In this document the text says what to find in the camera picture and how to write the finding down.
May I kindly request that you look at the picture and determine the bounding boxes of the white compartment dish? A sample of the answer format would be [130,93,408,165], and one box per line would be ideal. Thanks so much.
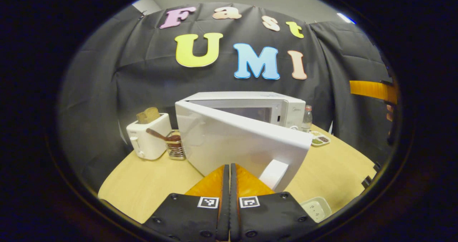
[310,130,331,146]

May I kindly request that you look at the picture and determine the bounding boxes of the brown wooden spoon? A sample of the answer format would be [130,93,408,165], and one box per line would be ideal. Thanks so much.
[146,128,181,142]

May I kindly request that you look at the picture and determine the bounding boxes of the small ceiling light panel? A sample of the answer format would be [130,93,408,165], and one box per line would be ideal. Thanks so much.
[336,12,356,25]

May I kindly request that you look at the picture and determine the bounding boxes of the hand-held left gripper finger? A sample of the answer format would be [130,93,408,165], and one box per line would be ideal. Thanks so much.
[143,164,230,242]
[230,163,317,242]

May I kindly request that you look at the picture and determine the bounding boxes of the metal wire utensil holder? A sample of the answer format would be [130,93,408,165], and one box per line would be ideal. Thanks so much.
[165,130,186,160]

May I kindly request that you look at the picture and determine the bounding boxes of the clear plastic bottle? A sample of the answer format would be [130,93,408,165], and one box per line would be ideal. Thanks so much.
[301,105,313,132]

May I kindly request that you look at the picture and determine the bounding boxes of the white microwave oven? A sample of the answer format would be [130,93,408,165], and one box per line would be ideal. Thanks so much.
[175,91,313,193]

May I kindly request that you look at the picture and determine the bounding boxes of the brown bread slice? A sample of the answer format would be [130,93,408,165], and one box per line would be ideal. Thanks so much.
[136,107,161,124]

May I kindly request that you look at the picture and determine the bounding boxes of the black backdrop cloth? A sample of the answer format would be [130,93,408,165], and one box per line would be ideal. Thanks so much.
[59,2,398,192]

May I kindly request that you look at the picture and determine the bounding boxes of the pale green tray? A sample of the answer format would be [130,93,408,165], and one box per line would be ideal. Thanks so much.
[300,197,332,223]

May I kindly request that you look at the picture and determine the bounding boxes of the white toaster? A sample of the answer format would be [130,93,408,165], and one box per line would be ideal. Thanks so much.
[126,113,173,160]

